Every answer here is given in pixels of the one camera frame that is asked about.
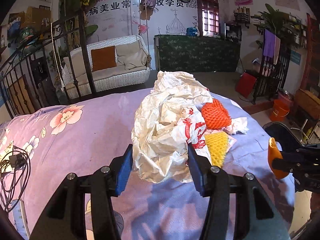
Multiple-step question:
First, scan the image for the pink towel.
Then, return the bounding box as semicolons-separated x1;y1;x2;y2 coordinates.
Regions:
273;36;281;65

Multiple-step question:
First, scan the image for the purple floral bed sheet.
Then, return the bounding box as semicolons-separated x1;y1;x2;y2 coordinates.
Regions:
1;89;295;239

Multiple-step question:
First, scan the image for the orange plastic bucket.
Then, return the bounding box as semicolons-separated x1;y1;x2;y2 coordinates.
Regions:
270;99;290;121

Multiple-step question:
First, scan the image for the white crumpled tissue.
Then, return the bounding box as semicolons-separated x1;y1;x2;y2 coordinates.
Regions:
223;117;249;135

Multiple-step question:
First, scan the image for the pink snack packet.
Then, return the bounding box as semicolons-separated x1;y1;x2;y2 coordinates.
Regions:
228;135;236;148

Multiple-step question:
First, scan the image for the potted green plant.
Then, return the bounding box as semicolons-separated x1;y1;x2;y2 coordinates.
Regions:
251;3;301;48

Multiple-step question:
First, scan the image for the orange foam fruit net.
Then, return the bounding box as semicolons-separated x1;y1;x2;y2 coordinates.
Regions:
201;99;232;129

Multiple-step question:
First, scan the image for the black cable bundle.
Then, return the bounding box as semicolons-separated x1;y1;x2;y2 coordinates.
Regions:
0;144;32;213

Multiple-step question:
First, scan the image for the purple towel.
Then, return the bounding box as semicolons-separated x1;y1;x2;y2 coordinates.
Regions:
263;29;276;58

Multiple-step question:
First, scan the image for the yellow foam fruit net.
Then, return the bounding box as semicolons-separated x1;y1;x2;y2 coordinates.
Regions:
204;132;228;168

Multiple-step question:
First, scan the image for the black metal railing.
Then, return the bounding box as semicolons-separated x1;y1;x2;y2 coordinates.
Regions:
1;10;98;119

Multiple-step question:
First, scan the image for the orange peel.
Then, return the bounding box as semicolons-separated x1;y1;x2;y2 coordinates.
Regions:
267;137;291;180

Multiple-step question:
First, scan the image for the black trash bin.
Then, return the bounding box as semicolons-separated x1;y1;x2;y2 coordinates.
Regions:
263;122;302;153

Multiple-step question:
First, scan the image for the green patterned mattress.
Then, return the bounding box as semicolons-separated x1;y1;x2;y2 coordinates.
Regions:
155;35;241;73

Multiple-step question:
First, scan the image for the red phone booth cabinet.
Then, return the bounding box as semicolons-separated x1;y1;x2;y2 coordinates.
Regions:
197;0;220;37

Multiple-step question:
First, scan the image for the white paper bag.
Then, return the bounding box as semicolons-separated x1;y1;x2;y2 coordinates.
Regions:
131;71;213;184

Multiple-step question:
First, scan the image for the white wicker swing sofa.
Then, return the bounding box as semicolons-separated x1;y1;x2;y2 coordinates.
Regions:
60;35;151;99

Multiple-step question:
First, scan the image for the black metal rack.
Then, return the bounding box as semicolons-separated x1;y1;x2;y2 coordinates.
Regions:
252;31;291;104

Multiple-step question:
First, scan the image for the orange brown cushion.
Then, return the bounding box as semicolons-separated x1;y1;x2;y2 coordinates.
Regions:
91;46;117;72

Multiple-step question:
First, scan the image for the red bag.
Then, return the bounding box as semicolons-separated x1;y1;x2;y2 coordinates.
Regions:
235;72;257;98

